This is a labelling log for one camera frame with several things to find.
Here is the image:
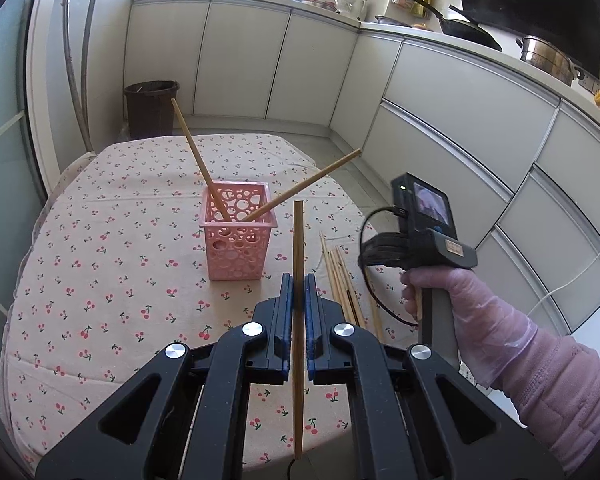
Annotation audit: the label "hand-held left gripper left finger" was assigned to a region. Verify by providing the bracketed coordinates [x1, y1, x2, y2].
[35, 274, 296, 480]

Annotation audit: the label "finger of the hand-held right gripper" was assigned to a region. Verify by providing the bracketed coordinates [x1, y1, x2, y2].
[362, 232, 410, 267]

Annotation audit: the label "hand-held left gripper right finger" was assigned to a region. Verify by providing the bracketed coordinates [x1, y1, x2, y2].
[304, 274, 566, 480]

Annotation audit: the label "wooden chopstick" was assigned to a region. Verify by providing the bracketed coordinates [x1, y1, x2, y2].
[370, 300, 385, 343]
[242, 149, 363, 222]
[327, 249, 361, 328]
[336, 246, 367, 328]
[171, 98, 232, 223]
[319, 232, 351, 311]
[292, 200, 306, 461]

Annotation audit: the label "pink perforated basket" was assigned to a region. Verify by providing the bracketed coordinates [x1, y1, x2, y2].
[199, 182, 278, 281]

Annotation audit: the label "person's right forearm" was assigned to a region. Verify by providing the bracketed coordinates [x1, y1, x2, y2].
[490, 325, 600, 478]

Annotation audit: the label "person's right hand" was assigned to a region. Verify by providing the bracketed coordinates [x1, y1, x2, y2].
[400, 266, 538, 391]

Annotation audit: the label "cherry print tablecloth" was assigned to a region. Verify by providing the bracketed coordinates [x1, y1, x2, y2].
[0, 132, 481, 471]

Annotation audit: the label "black wok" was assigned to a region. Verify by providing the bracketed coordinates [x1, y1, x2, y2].
[412, 0, 503, 52]

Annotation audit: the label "steel pot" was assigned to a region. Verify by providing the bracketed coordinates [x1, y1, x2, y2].
[516, 35, 583, 86]

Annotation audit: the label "white kitchen cabinets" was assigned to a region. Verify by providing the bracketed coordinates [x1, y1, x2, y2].
[127, 0, 600, 341]

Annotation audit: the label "brown trash bin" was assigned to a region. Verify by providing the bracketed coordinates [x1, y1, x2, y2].
[124, 81, 180, 140]

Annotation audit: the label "glass sliding door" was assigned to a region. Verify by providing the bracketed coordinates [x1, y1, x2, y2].
[0, 0, 51, 341]

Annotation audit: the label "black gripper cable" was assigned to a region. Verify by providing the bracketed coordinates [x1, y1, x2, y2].
[357, 206, 421, 328]

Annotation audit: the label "mop handle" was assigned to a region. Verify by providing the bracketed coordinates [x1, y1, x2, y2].
[60, 0, 93, 153]
[80, 0, 108, 153]

